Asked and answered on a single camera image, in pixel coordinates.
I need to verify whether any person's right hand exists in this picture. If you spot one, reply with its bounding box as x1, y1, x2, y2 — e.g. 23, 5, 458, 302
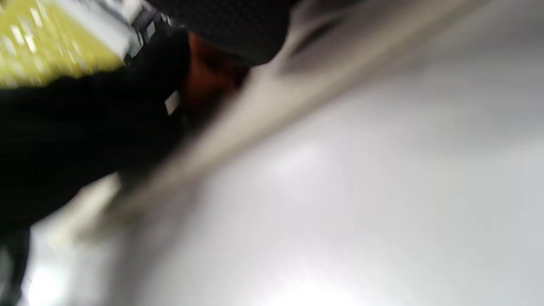
147, 0, 298, 66

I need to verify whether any person's left hand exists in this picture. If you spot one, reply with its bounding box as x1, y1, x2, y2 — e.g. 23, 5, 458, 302
0, 30, 192, 226

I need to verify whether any flower print canvas bag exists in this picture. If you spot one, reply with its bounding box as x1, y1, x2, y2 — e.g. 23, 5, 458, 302
76, 0, 468, 238

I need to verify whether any yellow plastic basket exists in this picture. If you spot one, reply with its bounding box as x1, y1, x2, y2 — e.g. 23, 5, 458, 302
0, 0, 126, 88

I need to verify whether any black white left controller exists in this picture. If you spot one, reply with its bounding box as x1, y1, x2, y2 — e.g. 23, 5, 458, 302
51, 0, 170, 64

